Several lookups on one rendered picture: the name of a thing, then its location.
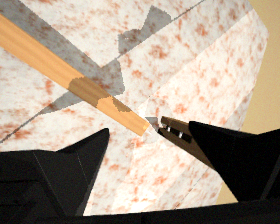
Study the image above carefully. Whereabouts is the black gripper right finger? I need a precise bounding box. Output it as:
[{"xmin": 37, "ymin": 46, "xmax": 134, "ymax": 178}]
[{"xmin": 189, "ymin": 121, "xmax": 280, "ymax": 202}]

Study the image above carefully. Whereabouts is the wooden plank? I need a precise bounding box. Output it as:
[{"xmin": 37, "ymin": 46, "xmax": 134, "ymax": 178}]
[{"xmin": 0, "ymin": 13, "xmax": 154, "ymax": 137}]

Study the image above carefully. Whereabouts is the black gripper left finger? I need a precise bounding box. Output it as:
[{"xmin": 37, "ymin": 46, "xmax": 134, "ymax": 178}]
[{"xmin": 0, "ymin": 128, "xmax": 110, "ymax": 217}]

